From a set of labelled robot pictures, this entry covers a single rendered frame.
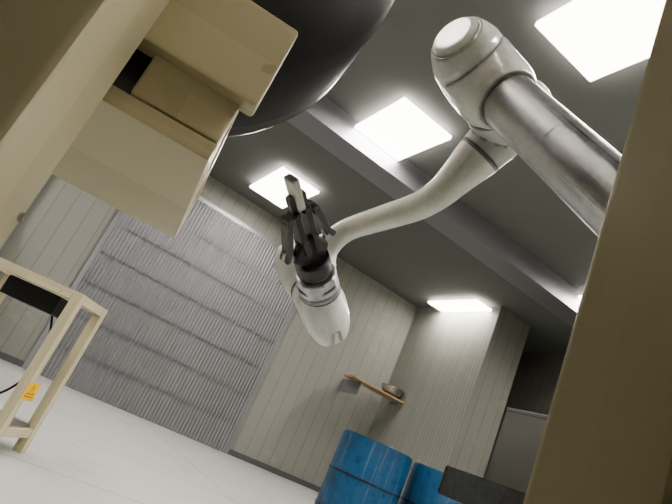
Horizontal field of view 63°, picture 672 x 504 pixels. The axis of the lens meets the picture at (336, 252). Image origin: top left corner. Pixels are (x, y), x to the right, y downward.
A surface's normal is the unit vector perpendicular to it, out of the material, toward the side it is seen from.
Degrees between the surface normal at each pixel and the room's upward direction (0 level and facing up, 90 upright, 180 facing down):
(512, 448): 90
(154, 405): 90
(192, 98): 90
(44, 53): 90
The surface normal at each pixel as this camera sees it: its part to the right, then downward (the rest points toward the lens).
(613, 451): -0.85, -0.47
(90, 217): 0.49, -0.10
